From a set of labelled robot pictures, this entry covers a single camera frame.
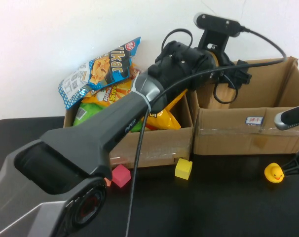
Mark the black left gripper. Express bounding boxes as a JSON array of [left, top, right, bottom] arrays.
[[148, 40, 253, 91]]

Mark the yellow potato sticks bag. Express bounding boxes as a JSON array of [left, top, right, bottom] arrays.
[[81, 63, 189, 131]]

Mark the blue Vikar snack bag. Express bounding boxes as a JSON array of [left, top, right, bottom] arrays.
[[58, 37, 142, 110]]

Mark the yellow rubber duck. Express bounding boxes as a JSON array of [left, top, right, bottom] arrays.
[[264, 162, 285, 184]]

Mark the white blue-edged label sticker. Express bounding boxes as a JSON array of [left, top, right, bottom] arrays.
[[245, 116, 263, 126]]

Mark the cardboard box with label sticker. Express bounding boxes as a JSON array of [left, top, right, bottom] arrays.
[[189, 57, 299, 156]]

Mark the white zip tie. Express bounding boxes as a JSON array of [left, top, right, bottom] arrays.
[[131, 71, 153, 112]]

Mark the cardboard box with F2 print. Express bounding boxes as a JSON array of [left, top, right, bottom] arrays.
[[63, 72, 195, 170]]

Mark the yellow foam cube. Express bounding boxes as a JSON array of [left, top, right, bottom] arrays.
[[175, 158, 193, 180]]

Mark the small green chips bag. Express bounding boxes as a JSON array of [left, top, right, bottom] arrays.
[[131, 120, 150, 133]]

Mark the large green chips bag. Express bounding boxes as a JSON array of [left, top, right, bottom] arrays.
[[73, 102, 112, 126]]

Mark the pink foam cube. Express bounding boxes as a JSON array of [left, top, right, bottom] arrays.
[[112, 164, 132, 190]]

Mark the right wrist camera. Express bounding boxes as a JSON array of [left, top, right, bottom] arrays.
[[274, 103, 299, 131]]

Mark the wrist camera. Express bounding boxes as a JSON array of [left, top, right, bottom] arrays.
[[274, 103, 299, 131], [193, 12, 243, 38]]

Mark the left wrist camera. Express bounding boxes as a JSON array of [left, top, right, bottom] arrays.
[[193, 12, 243, 38]]

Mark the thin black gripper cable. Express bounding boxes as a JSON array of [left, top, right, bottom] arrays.
[[161, 28, 194, 61]]

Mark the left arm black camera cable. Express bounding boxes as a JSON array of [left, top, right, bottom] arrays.
[[124, 24, 288, 237]]

